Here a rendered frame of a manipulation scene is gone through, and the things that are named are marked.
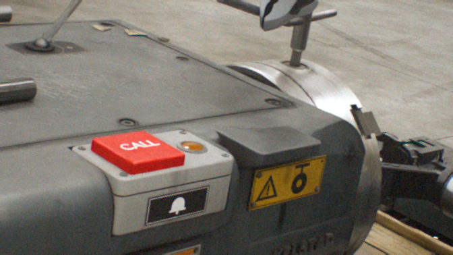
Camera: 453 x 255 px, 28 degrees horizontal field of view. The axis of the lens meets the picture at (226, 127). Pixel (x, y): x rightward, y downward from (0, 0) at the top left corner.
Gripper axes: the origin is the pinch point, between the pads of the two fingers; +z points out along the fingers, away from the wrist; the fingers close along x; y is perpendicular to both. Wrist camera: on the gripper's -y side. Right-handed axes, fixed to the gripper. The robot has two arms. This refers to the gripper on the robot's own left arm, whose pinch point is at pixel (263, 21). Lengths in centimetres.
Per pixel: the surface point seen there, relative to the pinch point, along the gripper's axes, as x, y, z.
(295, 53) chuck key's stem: 1.7, 12.5, 7.7
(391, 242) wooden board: -13, 48, 42
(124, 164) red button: -20.3, -35.2, -3.1
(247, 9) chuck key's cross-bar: 0.5, -3.3, -1.5
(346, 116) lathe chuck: -9.8, 13.1, 8.6
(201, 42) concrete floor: 289, 349, 276
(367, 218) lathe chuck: -20.0, 15.3, 18.2
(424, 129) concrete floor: 125, 365, 202
